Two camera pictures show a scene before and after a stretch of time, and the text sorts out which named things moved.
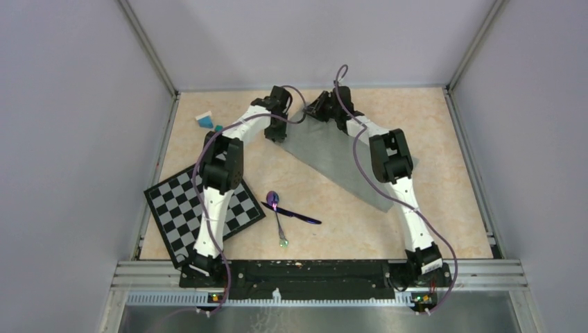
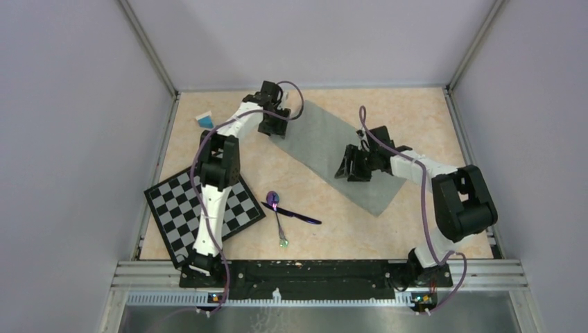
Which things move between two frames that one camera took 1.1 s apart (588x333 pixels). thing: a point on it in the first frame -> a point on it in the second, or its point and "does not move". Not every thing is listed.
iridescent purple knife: x=294 y=215 does not move
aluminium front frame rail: x=466 y=275 does not move
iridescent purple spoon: x=272 y=197 does not move
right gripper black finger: x=319 y=107 -> x=342 y=172
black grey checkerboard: x=177 y=218 does not move
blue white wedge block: x=205 y=120 does not move
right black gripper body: x=335 y=112 -> x=374 y=154
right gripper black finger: x=324 y=116 -> x=359 y=164
